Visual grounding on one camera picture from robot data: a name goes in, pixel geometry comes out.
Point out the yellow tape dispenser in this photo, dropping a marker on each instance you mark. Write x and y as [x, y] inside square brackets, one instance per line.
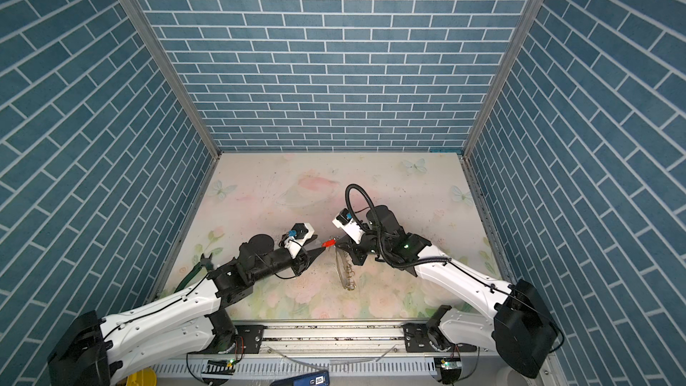
[144, 377]

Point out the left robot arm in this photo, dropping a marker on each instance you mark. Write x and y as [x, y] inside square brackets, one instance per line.
[97, 350]

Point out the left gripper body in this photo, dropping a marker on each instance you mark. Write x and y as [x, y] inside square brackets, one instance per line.
[296, 264]

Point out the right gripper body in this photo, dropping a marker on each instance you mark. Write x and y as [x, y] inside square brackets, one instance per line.
[362, 250]

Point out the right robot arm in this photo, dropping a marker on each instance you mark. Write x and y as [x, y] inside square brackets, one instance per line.
[513, 318]

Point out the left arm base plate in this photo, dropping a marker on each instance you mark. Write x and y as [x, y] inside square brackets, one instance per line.
[246, 340]

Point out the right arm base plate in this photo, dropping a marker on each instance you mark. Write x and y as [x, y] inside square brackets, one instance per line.
[419, 338]

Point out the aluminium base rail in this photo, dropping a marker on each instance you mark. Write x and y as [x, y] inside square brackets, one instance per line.
[344, 349]

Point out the blue stapler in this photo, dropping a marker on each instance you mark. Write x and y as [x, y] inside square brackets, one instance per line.
[318, 378]

